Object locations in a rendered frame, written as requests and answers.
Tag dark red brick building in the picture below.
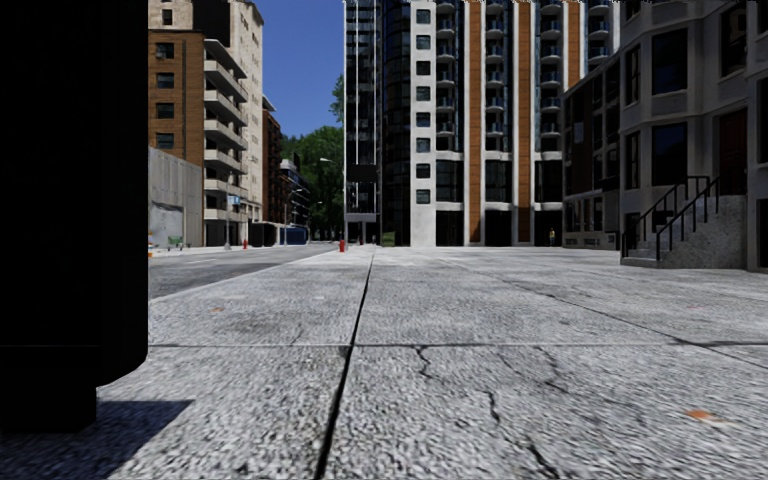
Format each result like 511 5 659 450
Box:
262 95 284 246

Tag pale concrete building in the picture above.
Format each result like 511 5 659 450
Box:
148 0 266 248

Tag low blue glass building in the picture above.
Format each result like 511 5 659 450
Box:
280 158 312 245

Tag grey street lamp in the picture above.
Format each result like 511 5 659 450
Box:
318 157 346 241
283 188 304 245

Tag brown brick building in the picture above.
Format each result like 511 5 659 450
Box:
148 28 206 249

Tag dark bin or box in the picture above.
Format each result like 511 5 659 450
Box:
0 0 149 434

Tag grey stone building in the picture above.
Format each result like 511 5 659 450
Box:
617 0 768 275

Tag trees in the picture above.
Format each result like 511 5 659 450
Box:
281 74 346 241

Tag dark grey building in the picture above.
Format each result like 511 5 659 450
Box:
562 59 623 251

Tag sign on a post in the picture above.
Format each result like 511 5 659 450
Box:
223 194 241 251

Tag white and orange tower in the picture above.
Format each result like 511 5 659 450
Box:
409 0 622 248

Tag glass tower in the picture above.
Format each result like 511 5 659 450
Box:
343 0 413 247

